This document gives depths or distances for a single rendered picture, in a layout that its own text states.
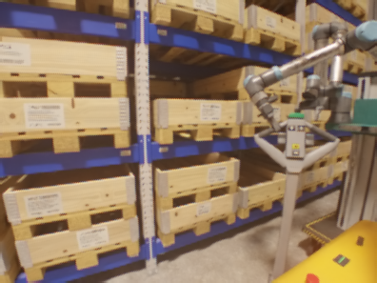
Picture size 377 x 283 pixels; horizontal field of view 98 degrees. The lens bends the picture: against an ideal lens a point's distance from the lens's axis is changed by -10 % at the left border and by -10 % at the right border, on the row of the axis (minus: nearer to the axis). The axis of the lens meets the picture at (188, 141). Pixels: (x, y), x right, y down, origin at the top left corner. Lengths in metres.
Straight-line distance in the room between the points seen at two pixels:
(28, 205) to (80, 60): 0.97
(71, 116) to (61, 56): 0.37
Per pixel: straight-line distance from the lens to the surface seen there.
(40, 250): 1.67
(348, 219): 2.34
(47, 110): 1.35
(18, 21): 1.55
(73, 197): 1.45
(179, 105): 1.45
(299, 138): 1.09
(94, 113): 1.32
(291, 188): 1.12
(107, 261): 1.83
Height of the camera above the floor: 1.43
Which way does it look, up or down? 10 degrees down
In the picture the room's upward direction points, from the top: straight up
